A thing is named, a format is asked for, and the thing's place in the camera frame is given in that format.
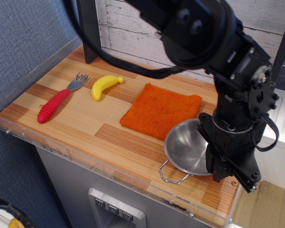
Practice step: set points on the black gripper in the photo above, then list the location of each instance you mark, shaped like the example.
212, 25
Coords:
230, 149

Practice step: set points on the stainless steel two-handled pot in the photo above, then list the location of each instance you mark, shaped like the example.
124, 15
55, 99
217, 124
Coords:
185, 148

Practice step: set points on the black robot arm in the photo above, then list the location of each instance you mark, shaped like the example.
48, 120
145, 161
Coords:
206, 34

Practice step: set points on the clear acrylic table guard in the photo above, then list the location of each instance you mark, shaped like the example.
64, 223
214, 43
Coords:
88, 132

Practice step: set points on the orange knitted cloth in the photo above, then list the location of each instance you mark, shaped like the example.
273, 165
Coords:
156, 111

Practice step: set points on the silver ice dispenser panel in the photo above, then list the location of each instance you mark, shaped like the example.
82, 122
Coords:
116, 210

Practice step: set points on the yellow toy banana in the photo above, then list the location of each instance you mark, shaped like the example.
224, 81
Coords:
104, 83

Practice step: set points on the grey toy fridge cabinet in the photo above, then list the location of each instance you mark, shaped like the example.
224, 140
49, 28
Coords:
72, 183

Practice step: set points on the yellow and black floor object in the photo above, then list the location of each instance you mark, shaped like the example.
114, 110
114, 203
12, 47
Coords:
12, 217

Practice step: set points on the black right upright post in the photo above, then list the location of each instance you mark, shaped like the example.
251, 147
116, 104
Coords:
279, 60

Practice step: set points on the red-handled toy fork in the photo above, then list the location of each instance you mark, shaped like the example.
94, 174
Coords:
51, 106

